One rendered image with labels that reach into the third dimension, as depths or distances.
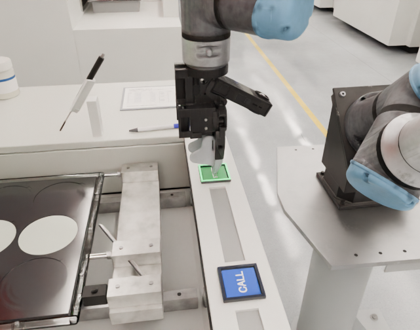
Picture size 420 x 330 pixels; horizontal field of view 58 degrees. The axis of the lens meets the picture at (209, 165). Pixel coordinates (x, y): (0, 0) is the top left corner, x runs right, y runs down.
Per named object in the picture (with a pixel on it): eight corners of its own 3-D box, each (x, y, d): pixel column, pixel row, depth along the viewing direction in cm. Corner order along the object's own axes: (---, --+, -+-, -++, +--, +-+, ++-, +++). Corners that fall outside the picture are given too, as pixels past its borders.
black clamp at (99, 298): (84, 307, 57) (80, 296, 56) (86, 294, 59) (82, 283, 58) (107, 304, 58) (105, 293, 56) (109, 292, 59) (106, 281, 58)
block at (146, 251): (113, 268, 64) (111, 255, 62) (114, 253, 67) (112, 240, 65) (161, 263, 65) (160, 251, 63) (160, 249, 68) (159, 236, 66)
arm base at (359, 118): (411, 101, 85) (441, 82, 75) (410, 166, 81) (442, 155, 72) (345, 90, 84) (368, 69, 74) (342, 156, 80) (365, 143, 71)
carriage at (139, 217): (111, 325, 58) (108, 313, 57) (124, 184, 89) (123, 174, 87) (164, 319, 59) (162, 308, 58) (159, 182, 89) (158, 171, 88)
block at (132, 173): (122, 183, 84) (120, 171, 82) (123, 174, 87) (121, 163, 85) (158, 180, 85) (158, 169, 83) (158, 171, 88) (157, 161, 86)
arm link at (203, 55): (226, 28, 62) (235, 42, 55) (225, 56, 65) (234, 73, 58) (179, 30, 61) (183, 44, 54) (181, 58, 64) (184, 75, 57)
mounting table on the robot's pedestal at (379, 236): (396, 175, 120) (408, 139, 113) (501, 292, 83) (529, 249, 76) (255, 184, 116) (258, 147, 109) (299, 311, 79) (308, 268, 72)
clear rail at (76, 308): (69, 327, 54) (67, 321, 53) (99, 175, 85) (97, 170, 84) (79, 327, 54) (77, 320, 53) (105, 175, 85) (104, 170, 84)
